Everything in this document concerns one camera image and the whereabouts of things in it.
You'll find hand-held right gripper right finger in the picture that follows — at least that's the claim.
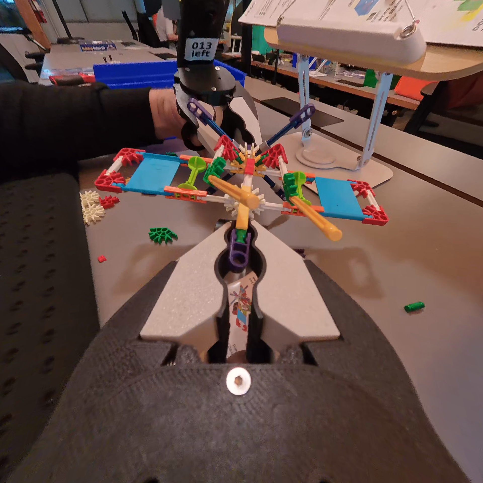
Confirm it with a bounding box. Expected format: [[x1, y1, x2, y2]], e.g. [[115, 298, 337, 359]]
[[246, 220, 341, 364]]

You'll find person's left forearm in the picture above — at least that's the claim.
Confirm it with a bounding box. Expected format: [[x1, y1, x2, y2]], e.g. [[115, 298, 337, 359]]
[[0, 81, 159, 170]]

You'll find colourful construction toy model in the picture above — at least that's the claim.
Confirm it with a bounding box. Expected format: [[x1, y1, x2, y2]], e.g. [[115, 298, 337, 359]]
[[94, 100, 389, 242]]

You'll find black perforated chair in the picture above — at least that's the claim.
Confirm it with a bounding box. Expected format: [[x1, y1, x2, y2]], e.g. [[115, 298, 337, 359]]
[[0, 172, 100, 453]]

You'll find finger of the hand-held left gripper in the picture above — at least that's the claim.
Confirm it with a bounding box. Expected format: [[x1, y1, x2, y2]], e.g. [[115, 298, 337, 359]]
[[174, 85, 227, 152], [222, 85, 265, 148]]

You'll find white document stand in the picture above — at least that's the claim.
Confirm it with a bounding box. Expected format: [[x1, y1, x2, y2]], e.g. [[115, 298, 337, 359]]
[[264, 0, 483, 187]]

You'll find blue plastic bin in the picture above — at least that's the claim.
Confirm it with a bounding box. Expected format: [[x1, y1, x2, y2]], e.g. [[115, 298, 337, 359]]
[[93, 62, 247, 89]]

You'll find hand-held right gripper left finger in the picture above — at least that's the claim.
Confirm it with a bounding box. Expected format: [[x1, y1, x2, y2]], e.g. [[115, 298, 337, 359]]
[[140, 221, 231, 364]]

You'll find white instruction booklet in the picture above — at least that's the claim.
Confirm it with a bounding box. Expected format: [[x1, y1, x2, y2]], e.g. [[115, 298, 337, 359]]
[[226, 275, 258, 357]]

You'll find green fan connector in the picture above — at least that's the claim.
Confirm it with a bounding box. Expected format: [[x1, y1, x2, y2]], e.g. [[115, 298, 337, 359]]
[[148, 227, 178, 245]]

